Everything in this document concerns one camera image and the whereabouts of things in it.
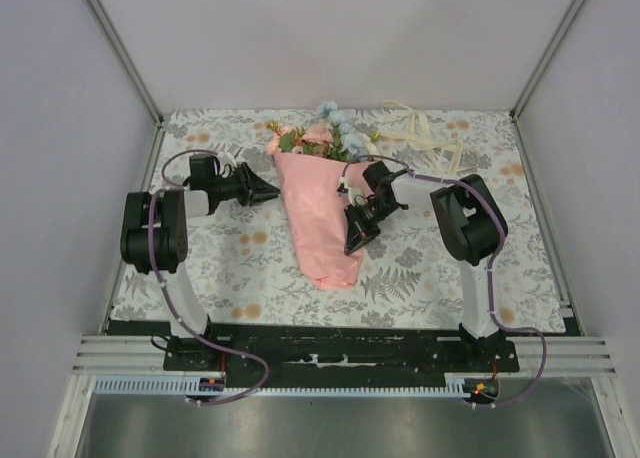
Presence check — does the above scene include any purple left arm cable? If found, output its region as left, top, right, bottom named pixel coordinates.
left=149, top=148, right=272, bottom=408

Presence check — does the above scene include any green leafy rose stem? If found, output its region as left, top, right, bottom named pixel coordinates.
left=323, top=131, right=379, bottom=162

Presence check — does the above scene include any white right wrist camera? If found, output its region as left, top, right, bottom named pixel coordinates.
left=337, top=176, right=365, bottom=205

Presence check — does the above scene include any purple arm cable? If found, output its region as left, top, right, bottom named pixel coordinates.
left=342, top=153, right=548, bottom=412
left=149, top=148, right=272, bottom=408

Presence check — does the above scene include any orange fake rose stem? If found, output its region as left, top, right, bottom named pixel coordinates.
left=266, top=120, right=301, bottom=155

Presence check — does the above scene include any pink wrapping paper sheet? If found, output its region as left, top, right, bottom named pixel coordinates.
left=272, top=152, right=371, bottom=290

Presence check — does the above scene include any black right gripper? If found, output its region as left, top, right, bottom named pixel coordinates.
left=344, top=199, right=401, bottom=257

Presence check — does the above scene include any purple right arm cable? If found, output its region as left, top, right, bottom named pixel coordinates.
left=342, top=153, right=548, bottom=412

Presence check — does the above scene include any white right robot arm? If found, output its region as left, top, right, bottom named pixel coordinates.
left=338, top=161, right=508, bottom=372

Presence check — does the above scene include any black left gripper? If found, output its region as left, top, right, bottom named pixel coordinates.
left=212, top=163, right=281, bottom=209

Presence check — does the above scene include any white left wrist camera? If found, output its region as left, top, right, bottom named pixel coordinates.
left=213, top=152, right=238, bottom=177

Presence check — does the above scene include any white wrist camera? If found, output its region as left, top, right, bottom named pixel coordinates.
left=337, top=176, right=365, bottom=205
left=213, top=152, right=238, bottom=177

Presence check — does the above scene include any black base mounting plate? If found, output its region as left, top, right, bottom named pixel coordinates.
left=151, top=324, right=520, bottom=388

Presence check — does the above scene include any white slotted cable duct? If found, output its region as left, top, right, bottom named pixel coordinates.
left=93, top=375, right=472, bottom=399

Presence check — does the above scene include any blue fake hydrangea stem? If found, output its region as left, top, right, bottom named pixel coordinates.
left=318, top=101, right=366, bottom=161

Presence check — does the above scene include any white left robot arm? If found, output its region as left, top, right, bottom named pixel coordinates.
left=119, top=150, right=280, bottom=371

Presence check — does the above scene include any floral patterned table mat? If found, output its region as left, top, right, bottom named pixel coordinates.
left=110, top=108, right=566, bottom=330

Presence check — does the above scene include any cream ribbon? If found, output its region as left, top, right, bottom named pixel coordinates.
left=380, top=100, right=467, bottom=177

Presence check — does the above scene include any pink fake rose stem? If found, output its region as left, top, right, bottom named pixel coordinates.
left=292, top=125, right=334, bottom=158

